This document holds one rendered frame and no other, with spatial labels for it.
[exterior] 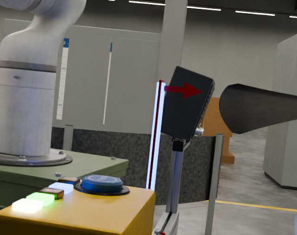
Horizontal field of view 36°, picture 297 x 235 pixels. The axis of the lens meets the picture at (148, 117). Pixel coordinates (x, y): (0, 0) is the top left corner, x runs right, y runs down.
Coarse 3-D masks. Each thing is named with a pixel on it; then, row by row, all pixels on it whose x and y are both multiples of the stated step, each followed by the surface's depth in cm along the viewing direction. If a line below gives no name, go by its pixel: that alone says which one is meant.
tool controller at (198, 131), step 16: (176, 80) 125; (192, 80) 125; (208, 80) 124; (176, 96) 125; (192, 96) 125; (208, 96) 125; (176, 112) 126; (192, 112) 125; (176, 128) 126; (192, 128) 125
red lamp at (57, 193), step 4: (44, 188) 40; (48, 188) 40; (52, 188) 40; (56, 188) 40; (40, 192) 39; (44, 192) 39; (48, 192) 39; (52, 192) 39; (56, 192) 39; (60, 192) 39; (56, 196) 39; (60, 196) 39
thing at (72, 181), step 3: (63, 177) 45; (66, 177) 46; (69, 177) 46; (72, 177) 46; (60, 180) 44; (63, 180) 44; (66, 180) 44; (69, 180) 44; (72, 180) 44; (75, 180) 45; (78, 180) 45; (66, 183) 44; (69, 183) 44; (72, 183) 44; (75, 183) 44
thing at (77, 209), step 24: (72, 192) 42; (96, 192) 42; (120, 192) 43; (144, 192) 45; (0, 216) 33; (24, 216) 33; (48, 216) 34; (72, 216) 34; (96, 216) 35; (120, 216) 36; (144, 216) 41
